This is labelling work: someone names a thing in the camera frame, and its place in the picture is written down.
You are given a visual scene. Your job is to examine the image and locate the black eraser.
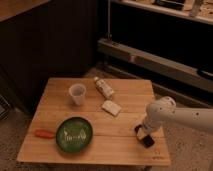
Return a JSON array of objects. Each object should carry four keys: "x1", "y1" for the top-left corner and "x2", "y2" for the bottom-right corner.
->
[{"x1": 134, "y1": 125, "x2": 155, "y2": 148}]

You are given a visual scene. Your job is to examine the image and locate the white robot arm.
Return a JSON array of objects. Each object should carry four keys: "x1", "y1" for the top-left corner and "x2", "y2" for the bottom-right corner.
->
[{"x1": 136, "y1": 96, "x2": 213, "y2": 140}]

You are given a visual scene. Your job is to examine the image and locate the white sponge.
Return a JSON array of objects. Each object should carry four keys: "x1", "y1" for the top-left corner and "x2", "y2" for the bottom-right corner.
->
[{"x1": 101, "y1": 100, "x2": 121, "y2": 116}]

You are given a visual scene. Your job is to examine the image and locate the small white bottle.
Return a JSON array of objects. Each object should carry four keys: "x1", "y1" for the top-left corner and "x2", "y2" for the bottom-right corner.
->
[{"x1": 94, "y1": 77, "x2": 114, "y2": 99}]

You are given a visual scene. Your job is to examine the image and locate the wooden table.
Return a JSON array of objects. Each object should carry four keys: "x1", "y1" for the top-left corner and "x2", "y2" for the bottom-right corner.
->
[{"x1": 17, "y1": 78, "x2": 171, "y2": 166}]

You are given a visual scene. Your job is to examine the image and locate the green plate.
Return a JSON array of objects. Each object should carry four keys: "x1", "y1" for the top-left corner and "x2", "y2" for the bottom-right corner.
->
[{"x1": 55, "y1": 117, "x2": 93, "y2": 153}]

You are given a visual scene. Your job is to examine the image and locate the translucent plastic cup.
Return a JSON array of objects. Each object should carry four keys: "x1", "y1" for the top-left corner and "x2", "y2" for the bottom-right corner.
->
[{"x1": 69, "y1": 83, "x2": 86, "y2": 106}]

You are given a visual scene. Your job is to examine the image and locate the orange carrot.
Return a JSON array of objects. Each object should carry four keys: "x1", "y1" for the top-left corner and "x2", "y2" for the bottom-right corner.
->
[{"x1": 35, "y1": 130, "x2": 55, "y2": 139}]

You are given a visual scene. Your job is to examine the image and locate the upper shelf board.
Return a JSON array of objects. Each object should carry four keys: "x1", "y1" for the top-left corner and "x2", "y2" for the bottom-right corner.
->
[{"x1": 111, "y1": 0, "x2": 213, "y2": 25}]

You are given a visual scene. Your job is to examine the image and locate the grey metal shelf rail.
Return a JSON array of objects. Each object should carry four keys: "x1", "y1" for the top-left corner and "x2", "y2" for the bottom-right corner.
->
[{"x1": 98, "y1": 38, "x2": 213, "y2": 93}]

